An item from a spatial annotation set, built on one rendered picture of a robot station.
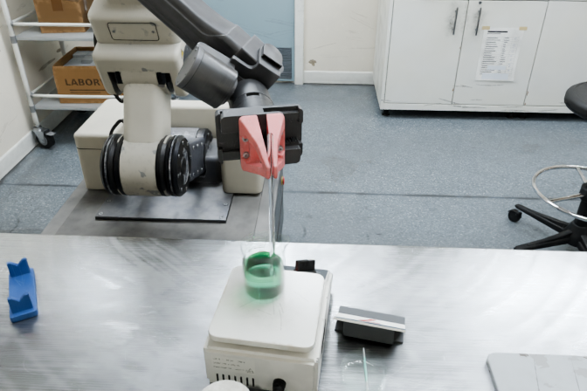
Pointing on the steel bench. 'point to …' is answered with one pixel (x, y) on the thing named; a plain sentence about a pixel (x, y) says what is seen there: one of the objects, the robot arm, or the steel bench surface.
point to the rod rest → (22, 291)
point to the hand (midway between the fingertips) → (271, 169)
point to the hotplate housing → (269, 360)
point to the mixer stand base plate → (537, 372)
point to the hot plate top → (270, 314)
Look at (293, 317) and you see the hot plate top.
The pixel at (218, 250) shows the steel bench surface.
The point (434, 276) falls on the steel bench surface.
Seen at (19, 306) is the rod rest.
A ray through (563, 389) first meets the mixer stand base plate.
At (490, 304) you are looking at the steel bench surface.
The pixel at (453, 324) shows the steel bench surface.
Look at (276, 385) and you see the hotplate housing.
